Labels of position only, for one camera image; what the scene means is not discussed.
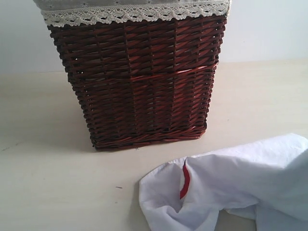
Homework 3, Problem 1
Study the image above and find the white shirt with red trim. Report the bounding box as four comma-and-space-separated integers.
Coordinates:
139, 134, 308, 231

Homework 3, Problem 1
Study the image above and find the dark brown wicker basket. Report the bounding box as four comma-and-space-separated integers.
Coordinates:
48, 15, 227, 151

